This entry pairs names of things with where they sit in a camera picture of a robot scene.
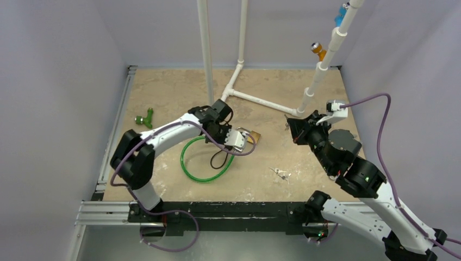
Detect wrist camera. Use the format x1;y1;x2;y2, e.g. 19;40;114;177
316;100;348;125
224;127;250;152

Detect green cable lock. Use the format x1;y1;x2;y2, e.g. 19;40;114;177
179;136;234;183

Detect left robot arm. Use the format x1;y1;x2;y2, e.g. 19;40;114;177
110;100;233;222

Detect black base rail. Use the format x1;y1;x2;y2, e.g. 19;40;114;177
127;190;331;236

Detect blue valve fitting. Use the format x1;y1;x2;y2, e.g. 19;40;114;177
334;2;350;27

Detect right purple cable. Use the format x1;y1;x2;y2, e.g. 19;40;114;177
340;92;461;258

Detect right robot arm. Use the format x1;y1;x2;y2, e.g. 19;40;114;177
286;110;447;260

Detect green pipe fitting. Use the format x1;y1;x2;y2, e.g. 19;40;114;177
134;108;154;129

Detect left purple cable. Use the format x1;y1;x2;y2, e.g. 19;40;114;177
109;120;257;215

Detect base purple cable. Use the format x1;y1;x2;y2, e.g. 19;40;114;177
139;209;200;253

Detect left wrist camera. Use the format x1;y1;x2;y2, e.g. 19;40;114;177
224;127;250;152

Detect brass padlock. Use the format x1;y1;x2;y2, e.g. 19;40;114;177
237;127;261;144

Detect aluminium frame rail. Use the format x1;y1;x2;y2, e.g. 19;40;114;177
74;65;138;228

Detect black cable loop lock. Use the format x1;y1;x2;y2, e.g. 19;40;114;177
209;151;229;170

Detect orange valve fitting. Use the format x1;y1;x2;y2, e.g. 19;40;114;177
310;42;327;61

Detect white pvc pipe frame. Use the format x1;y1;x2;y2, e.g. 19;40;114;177
197;1;375;116

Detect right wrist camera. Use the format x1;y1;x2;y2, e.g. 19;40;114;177
316;100;348;125

